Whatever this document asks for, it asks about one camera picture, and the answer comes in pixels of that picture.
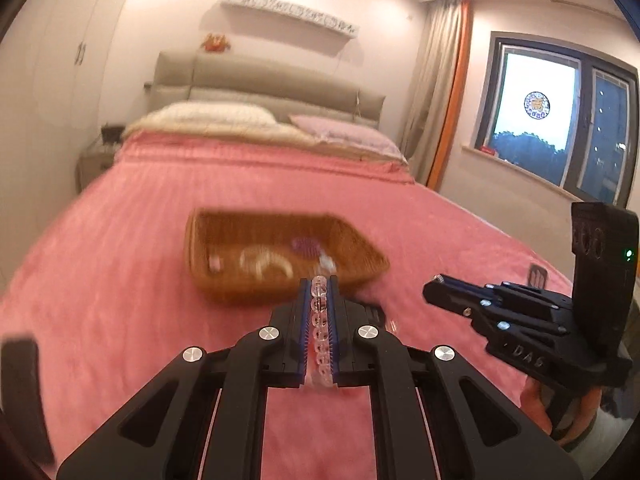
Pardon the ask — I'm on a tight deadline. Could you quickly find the clear spiral bead bracelet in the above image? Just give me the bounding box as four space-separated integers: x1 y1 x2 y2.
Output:
304 273 338 392

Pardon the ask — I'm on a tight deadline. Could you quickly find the purple spiral hair tie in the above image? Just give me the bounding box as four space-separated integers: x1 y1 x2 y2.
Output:
290 236 322 257

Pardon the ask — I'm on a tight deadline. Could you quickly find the silver metal hair clip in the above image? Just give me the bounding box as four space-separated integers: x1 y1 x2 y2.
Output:
208 254 224 273

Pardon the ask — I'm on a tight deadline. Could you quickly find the right hand orange glove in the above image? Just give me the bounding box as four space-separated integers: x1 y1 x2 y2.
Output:
520 377 603 446

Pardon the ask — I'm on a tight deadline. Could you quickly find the brown wicker basket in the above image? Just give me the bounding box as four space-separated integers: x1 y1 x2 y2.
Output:
184 208 390 306

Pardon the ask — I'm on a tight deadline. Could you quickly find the pink pillow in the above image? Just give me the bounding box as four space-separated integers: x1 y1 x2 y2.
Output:
288 115 407 165

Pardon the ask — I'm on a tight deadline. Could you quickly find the pink bed blanket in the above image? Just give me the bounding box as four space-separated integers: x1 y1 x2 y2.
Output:
0 131 574 480

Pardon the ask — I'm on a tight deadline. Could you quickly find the white pillow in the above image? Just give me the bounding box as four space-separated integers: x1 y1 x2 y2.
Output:
122 101 312 143

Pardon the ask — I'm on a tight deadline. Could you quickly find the window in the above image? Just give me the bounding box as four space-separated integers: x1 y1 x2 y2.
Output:
472 32 639 207

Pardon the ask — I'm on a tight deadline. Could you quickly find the beige curtain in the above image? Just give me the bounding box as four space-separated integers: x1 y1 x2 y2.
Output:
399 0 471 184

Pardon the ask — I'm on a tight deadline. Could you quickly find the grey padded headboard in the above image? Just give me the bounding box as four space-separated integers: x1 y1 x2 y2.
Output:
145 51 385 129

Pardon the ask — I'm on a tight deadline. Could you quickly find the bedside table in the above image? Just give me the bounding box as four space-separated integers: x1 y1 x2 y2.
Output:
75 124 126 193

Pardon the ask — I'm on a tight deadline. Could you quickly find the black smartphone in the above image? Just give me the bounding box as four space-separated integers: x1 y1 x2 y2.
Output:
1 335 56 466

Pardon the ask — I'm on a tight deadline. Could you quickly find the white wardrobe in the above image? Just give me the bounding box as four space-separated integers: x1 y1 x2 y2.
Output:
1 0 125 285

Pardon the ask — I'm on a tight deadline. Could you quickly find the black camera box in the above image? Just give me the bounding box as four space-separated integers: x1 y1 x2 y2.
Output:
570 202 639 376

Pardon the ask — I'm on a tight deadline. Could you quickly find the orange wall decoration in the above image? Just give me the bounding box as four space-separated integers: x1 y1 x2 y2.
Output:
201 34 231 53

